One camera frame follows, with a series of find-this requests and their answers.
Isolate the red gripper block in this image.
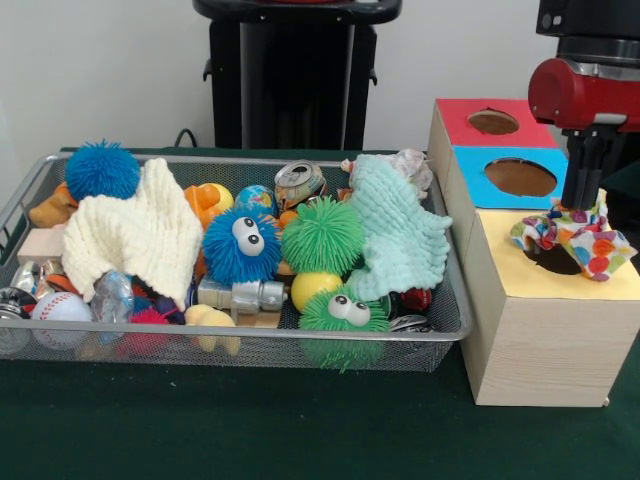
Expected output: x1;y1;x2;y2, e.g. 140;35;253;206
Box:
528;57;640;210

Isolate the colourful patterned cloth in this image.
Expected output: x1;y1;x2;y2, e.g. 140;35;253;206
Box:
509;188;640;283

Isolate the mint knitted cloth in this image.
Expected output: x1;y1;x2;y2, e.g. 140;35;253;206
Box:
344;152;454;303

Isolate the cream knitted cloth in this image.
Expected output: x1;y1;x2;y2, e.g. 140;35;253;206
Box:
60;157;204;311

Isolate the wooden box with three holes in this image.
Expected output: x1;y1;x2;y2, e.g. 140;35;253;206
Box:
427;97;640;407

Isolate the shallow grey mesh bin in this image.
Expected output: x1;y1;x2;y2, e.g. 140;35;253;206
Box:
0;152;474;374

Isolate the dark green table cloth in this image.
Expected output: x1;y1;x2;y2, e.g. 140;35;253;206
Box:
599;164;640;241
0;146;640;480

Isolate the white crumpled paper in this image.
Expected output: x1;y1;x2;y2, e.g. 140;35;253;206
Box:
384;148;435;201

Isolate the crushed silver can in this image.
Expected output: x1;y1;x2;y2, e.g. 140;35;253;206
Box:
273;159;329;211

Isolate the green spiky googly-eyed ball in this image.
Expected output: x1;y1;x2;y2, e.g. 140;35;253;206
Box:
298;285;391;371

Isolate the yellow ball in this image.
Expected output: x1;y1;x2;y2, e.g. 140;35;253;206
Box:
292;271;346;311

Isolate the globe print ball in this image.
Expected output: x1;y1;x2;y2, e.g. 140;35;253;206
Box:
233;184;277;220

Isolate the blue spiky googly-eyed ball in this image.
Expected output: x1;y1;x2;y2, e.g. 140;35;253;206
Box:
64;139;143;201
202;208;284;285

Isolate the white baseball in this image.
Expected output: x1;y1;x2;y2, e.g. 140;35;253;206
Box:
30;291;94;350

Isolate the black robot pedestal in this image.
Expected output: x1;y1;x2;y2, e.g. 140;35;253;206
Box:
192;0;404;150

